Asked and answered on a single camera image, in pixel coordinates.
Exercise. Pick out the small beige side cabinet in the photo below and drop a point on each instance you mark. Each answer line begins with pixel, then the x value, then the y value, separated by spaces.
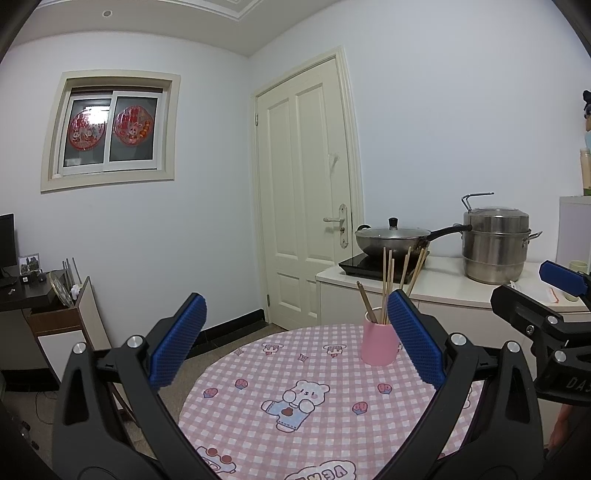
pixel 64 346

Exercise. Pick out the black monitor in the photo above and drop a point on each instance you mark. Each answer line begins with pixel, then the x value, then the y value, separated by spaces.
pixel 7 240

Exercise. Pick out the pink cup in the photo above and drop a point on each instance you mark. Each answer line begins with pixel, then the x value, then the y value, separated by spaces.
pixel 378 341

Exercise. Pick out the person's right forearm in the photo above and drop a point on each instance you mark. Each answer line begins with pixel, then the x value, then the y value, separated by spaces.
pixel 561 429

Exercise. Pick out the black induction cooktop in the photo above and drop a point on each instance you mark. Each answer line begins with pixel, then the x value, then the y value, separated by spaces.
pixel 360 267

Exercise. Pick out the white kitchen cabinet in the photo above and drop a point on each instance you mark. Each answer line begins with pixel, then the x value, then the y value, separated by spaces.
pixel 341 300

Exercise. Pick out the white framed window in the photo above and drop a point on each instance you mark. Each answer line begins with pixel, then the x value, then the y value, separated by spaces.
pixel 111 177

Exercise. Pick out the wok with glass lid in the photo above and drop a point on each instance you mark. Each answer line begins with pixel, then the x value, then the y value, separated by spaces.
pixel 392 244

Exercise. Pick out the white panelled door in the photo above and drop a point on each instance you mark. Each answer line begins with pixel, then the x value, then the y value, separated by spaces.
pixel 300 184

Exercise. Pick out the stainless steel steamer pot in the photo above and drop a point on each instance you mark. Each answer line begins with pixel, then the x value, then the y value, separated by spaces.
pixel 494 249

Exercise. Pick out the pink checkered tablecloth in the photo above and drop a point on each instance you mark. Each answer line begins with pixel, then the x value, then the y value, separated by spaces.
pixel 277 369

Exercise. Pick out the pale green cup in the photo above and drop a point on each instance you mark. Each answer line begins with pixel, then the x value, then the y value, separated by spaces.
pixel 579 266

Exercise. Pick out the round glass lid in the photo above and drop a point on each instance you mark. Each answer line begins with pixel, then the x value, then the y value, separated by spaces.
pixel 60 288

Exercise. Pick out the glass wok lid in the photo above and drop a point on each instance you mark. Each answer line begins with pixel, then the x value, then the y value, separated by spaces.
pixel 392 233

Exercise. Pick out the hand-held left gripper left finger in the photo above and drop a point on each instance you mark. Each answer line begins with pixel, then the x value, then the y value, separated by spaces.
pixel 178 341

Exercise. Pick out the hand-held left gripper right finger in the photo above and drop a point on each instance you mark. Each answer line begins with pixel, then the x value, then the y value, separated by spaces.
pixel 415 341

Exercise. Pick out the white paper packet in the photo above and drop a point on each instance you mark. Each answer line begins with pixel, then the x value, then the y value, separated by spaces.
pixel 545 293

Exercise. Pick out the pale lavender board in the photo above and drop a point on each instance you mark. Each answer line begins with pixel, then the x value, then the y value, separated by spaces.
pixel 575 230

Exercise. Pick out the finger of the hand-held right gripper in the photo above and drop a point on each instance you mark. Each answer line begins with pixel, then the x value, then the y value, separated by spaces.
pixel 517 304
pixel 563 277

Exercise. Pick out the beige bottle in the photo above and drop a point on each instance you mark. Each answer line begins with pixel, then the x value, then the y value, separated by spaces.
pixel 586 170

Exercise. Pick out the white door hook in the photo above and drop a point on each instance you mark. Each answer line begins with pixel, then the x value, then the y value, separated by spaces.
pixel 332 159

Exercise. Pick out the red round window decoration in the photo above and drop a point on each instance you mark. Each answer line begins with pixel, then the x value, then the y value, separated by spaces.
pixel 134 125
pixel 85 129

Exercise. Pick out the upright metal trays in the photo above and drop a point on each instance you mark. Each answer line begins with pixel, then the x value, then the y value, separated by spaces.
pixel 69 270

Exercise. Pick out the dark wooden desk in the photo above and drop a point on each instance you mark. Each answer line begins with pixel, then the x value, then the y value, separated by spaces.
pixel 27 295

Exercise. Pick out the small figurine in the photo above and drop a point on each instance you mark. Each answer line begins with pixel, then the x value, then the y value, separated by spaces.
pixel 588 134

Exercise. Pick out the small photo frame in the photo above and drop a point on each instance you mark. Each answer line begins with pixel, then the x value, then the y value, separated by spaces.
pixel 30 263

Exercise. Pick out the bunch of chopsticks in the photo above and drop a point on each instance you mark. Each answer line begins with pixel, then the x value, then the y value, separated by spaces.
pixel 367 302

